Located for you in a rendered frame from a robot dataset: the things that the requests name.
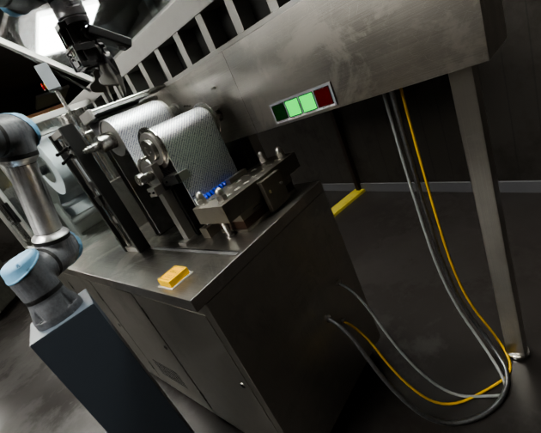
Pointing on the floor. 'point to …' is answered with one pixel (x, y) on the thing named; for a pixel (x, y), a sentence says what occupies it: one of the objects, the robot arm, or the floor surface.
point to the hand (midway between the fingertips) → (120, 94)
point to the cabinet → (259, 332)
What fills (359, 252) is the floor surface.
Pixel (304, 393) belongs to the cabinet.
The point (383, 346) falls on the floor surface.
